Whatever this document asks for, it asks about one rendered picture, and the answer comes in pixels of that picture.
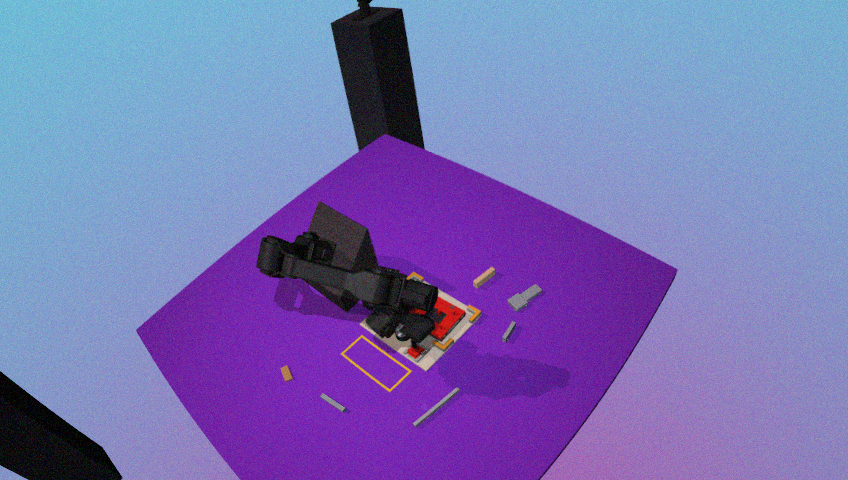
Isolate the tan rectangular block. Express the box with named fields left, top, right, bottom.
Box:
left=473, top=267, right=496, bottom=288

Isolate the orange-brown rectangular block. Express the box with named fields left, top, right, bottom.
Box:
left=280, top=366, right=293, bottom=382

